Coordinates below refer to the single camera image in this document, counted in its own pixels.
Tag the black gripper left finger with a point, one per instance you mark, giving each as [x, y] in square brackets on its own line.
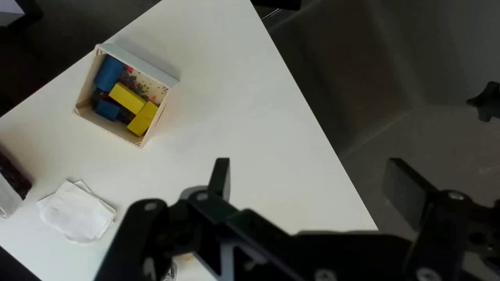
[216, 192]

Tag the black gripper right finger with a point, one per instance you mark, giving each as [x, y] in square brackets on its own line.
[406, 190]

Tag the yellow square block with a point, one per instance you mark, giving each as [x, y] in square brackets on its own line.
[142, 119]

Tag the white box of blocks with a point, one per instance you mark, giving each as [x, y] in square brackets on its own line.
[139, 75]

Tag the yellow rectangular block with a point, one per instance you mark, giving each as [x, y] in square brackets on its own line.
[127, 98]

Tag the dark blue block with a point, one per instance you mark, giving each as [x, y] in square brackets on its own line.
[106, 109]

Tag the white folded cloth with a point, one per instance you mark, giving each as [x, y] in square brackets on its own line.
[77, 212]

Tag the blue cylinder block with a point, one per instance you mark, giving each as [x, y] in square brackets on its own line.
[110, 72]

